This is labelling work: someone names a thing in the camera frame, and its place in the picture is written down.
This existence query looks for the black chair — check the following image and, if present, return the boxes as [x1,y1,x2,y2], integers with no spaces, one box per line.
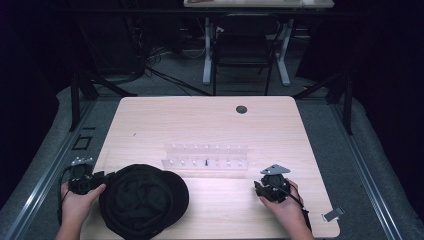
[211,13,282,97]

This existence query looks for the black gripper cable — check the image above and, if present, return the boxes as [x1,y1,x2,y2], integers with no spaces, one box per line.
[57,165,74,225]
[275,185,313,232]

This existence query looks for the black floor cables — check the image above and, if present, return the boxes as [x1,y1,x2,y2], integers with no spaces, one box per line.
[145,65,212,98]

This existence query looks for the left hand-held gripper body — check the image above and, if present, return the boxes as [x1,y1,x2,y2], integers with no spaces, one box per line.
[68,156,105,196]

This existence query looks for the small silver tag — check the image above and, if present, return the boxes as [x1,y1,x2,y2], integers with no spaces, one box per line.
[321,206,346,223]

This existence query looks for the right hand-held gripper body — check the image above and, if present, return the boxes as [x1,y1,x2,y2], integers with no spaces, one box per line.
[256,163,291,204]

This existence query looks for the black hat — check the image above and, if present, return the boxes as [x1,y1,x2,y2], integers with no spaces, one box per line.
[98,163,190,240]

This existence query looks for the black metal stand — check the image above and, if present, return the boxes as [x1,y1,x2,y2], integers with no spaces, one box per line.
[292,70,354,136]
[68,70,138,132]

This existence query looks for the white-legged desk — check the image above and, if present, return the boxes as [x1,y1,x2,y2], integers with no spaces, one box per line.
[182,0,336,87]

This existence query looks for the person's left hand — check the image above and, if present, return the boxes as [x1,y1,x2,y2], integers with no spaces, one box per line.
[60,182,107,232]

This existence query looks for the person's right hand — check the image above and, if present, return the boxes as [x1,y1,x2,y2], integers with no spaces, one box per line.
[259,179,306,232]

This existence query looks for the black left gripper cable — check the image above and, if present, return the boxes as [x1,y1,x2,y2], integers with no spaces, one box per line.
[57,165,74,225]

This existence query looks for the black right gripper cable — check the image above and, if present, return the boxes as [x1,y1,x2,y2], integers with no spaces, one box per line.
[275,185,313,232]

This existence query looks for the clear acrylic rack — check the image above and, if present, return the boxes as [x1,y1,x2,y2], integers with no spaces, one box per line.
[161,142,250,172]

